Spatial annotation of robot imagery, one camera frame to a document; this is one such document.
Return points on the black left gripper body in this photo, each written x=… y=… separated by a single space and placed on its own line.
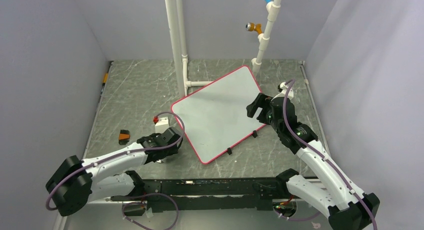
x=169 y=153

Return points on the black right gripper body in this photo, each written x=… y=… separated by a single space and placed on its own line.
x=273 y=122

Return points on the pink framed whiteboard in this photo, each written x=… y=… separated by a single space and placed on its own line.
x=215 y=116

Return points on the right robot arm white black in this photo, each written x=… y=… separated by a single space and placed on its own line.
x=342 y=202

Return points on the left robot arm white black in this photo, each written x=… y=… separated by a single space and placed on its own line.
x=78 y=182

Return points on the orange black whiteboard eraser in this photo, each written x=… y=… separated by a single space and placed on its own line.
x=124 y=137

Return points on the orange tab on table edge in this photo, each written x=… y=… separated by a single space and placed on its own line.
x=105 y=78

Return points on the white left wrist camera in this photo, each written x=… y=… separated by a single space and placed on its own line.
x=161 y=124

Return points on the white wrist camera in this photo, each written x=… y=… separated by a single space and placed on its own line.
x=283 y=90
x=161 y=124

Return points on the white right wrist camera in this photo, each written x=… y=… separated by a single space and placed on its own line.
x=283 y=90

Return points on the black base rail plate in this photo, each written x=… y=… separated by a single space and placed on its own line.
x=209 y=194

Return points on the orange camera on pipe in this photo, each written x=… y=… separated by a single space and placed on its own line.
x=256 y=27

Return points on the white PVC pipe frame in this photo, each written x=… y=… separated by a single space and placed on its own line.
x=217 y=29

